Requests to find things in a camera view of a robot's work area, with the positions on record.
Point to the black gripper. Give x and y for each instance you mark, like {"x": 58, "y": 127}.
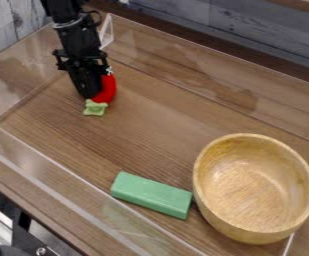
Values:
{"x": 66, "y": 62}

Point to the red plush strawberry toy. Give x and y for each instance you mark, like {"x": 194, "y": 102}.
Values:
{"x": 96, "y": 104}

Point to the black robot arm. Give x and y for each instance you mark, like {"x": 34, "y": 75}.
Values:
{"x": 75, "y": 26}

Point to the clear acrylic tray walls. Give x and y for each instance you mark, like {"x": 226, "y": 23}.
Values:
{"x": 183, "y": 94}

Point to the green rectangular block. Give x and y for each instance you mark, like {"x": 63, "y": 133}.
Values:
{"x": 152, "y": 195}

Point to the wooden bowl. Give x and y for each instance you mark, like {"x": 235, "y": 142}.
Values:
{"x": 250, "y": 185}

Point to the black device with knob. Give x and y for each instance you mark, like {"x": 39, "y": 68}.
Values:
{"x": 24, "y": 245}

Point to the clear acrylic corner bracket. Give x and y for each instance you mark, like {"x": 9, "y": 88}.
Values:
{"x": 106, "y": 32}

